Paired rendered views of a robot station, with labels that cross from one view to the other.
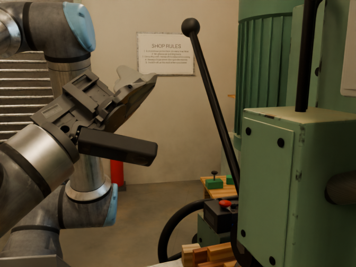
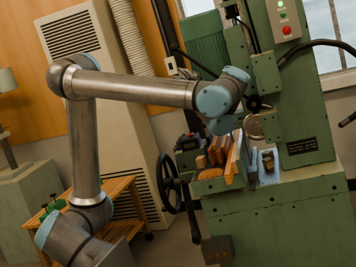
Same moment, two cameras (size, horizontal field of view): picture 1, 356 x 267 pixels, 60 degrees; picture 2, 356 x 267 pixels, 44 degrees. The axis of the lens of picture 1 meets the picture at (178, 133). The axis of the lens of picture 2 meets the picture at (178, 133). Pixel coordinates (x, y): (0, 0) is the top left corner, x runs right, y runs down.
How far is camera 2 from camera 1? 153 cm
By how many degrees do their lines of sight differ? 54
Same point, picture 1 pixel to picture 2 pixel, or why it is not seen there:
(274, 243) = (275, 82)
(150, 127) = not seen: outside the picture
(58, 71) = (89, 99)
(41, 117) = not seen: hidden behind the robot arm
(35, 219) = (84, 234)
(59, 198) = (80, 214)
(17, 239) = (90, 249)
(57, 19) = (90, 64)
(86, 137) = not seen: hidden behind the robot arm
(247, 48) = (204, 48)
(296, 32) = (227, 37)
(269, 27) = (213, 38)
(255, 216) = (266, 81)
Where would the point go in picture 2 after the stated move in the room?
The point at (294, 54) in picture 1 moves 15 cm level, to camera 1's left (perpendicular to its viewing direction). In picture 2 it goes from (229, 44) to (213, 52)
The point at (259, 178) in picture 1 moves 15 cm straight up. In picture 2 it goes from (265, 71) to (255, 30)
